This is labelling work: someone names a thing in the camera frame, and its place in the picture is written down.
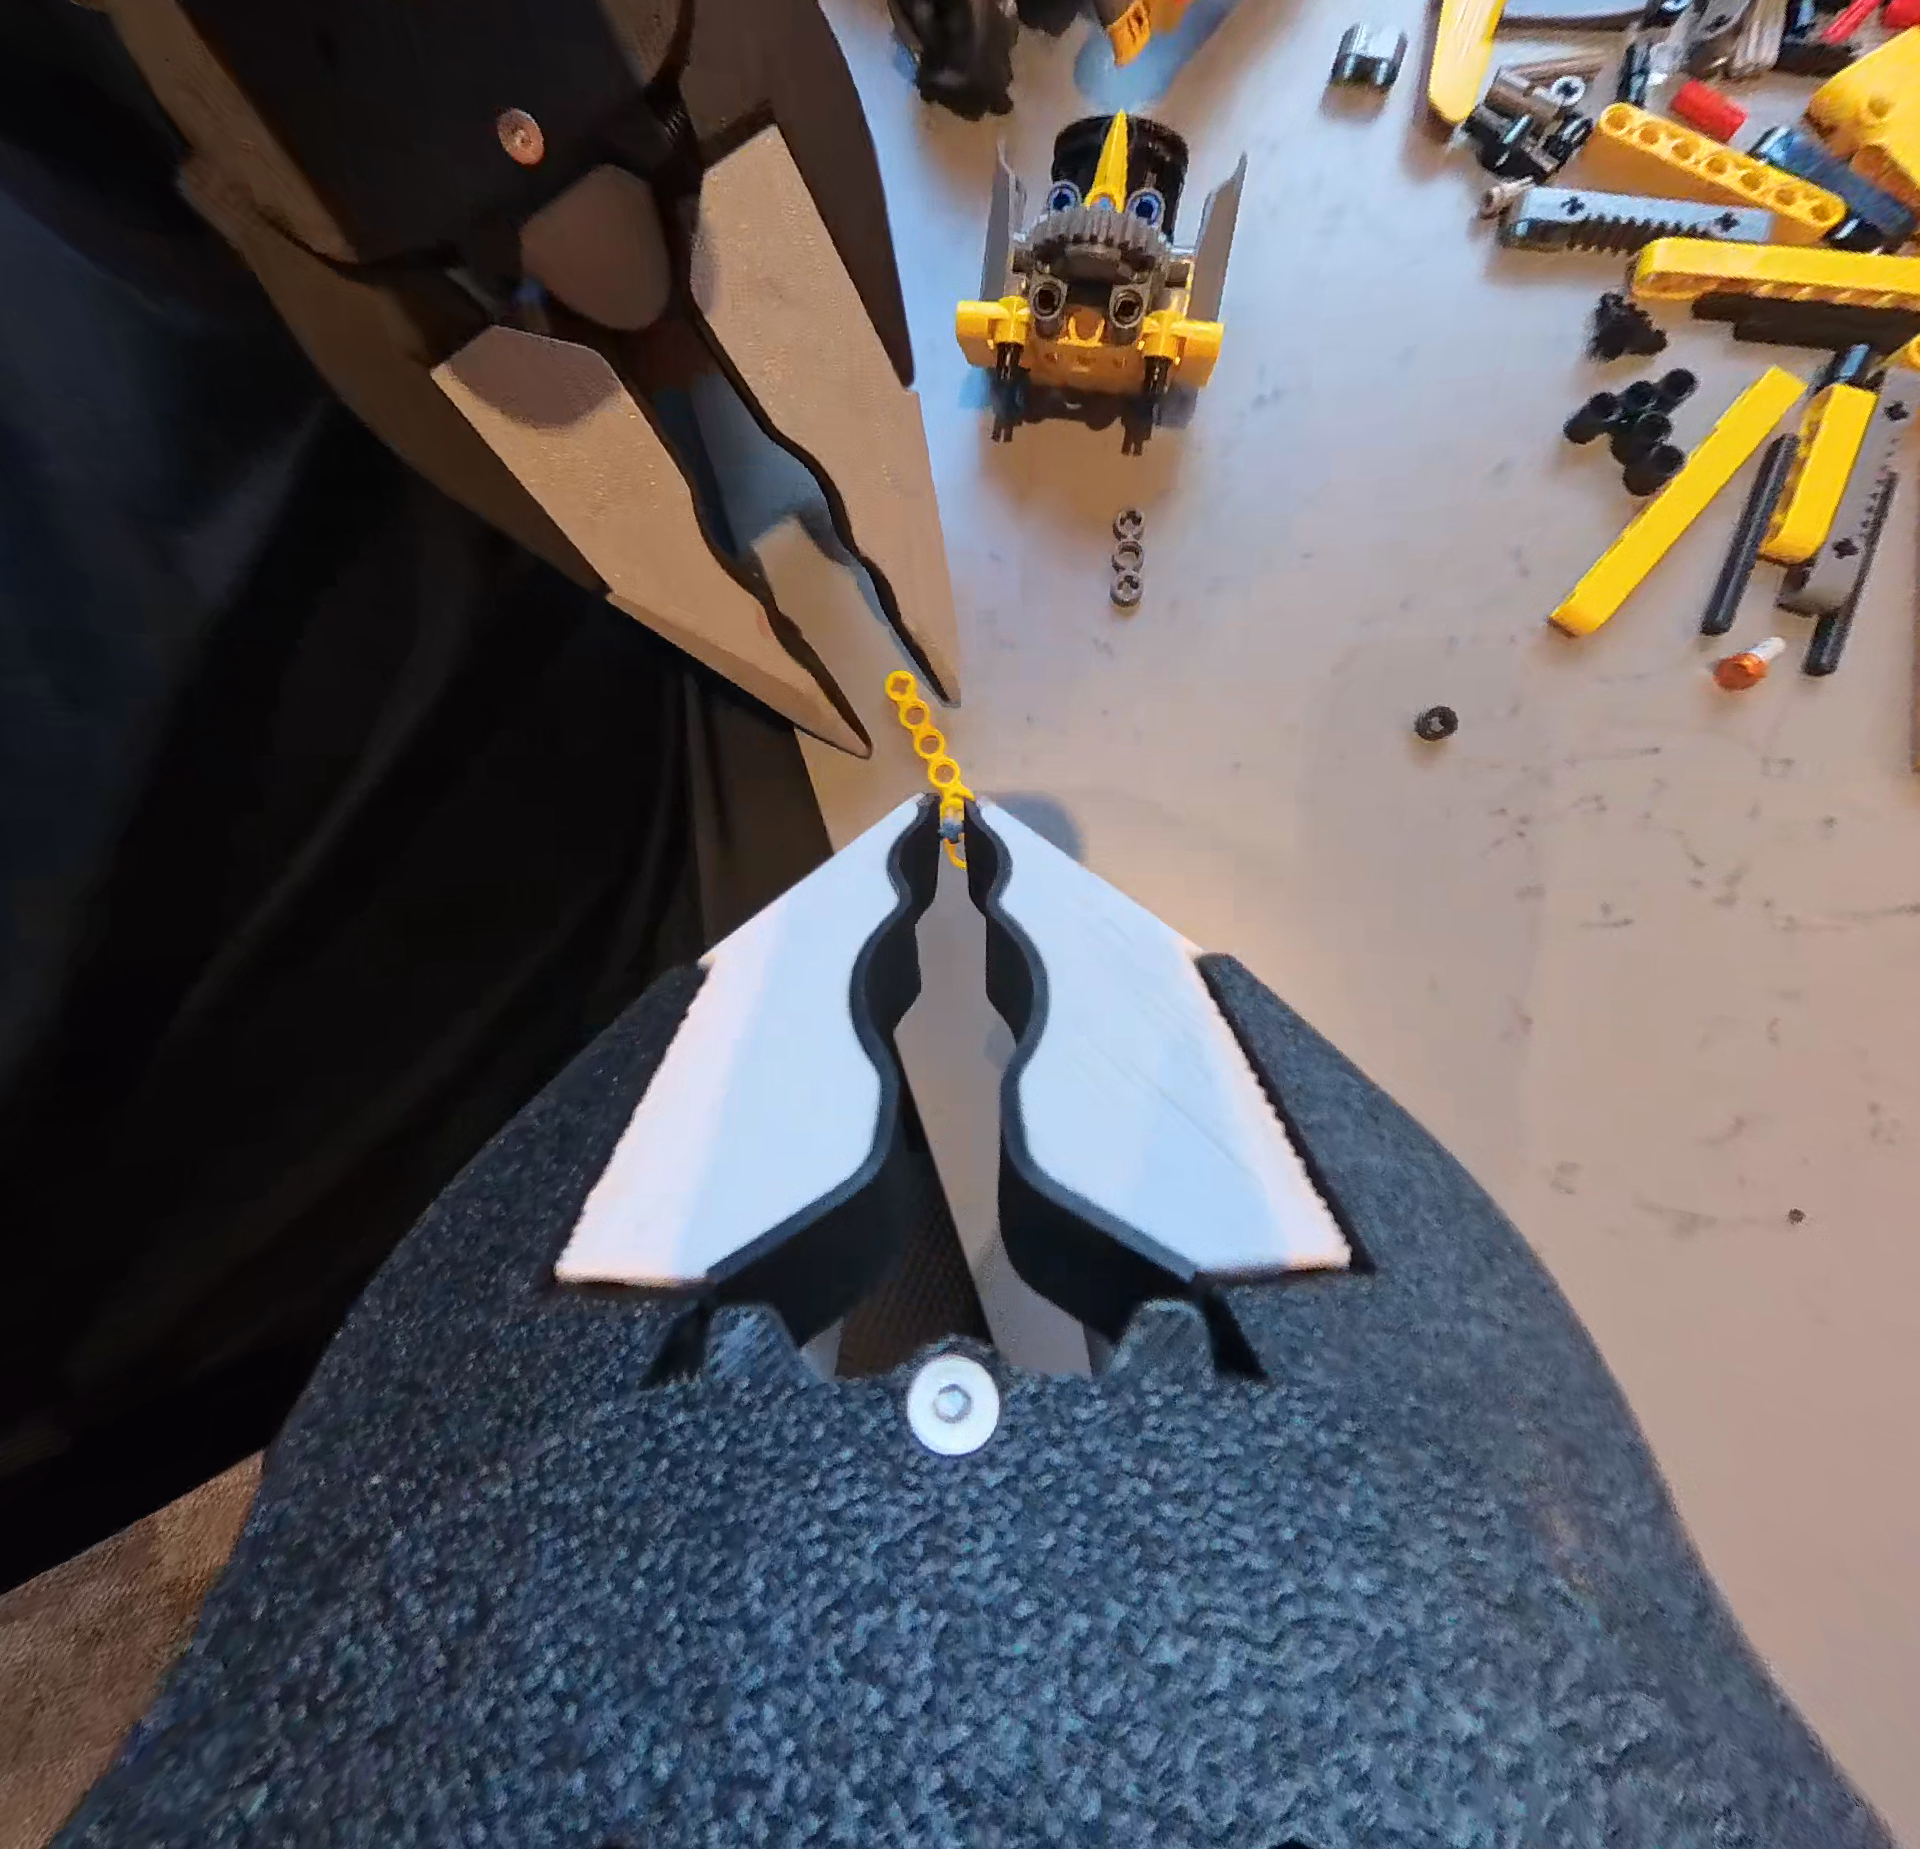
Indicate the spread of yellow beams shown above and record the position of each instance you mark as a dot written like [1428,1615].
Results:
[1681,507]

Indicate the small black bushing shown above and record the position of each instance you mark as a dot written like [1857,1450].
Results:
[1436,722]

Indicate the small orange peg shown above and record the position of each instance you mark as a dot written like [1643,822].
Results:
[1749,665]

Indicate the yellow curved fairing piece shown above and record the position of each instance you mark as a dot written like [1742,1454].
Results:
[1467,34]

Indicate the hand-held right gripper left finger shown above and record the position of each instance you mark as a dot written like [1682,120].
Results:
[735,1130]

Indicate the yellow brick wheel subassembly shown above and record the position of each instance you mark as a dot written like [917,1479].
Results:
[1089,334]

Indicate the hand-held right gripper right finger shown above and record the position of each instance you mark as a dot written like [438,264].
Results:
[1154,1116]

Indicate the yellow brick vehicle model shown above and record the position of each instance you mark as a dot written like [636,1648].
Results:
[944,5]

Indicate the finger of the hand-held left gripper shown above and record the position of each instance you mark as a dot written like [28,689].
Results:
[818,334]
[600,485]

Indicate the person's dark clothing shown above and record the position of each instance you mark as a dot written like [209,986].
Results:
[300,828]

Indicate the black connector cluster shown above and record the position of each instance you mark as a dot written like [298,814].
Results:
[1635,425]

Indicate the grey desk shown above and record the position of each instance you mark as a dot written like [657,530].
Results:
[1351,905]

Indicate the yellow holed beam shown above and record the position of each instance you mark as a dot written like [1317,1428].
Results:
[918,724]

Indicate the small grey curved connector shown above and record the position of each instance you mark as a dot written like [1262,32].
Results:
[1369,55]

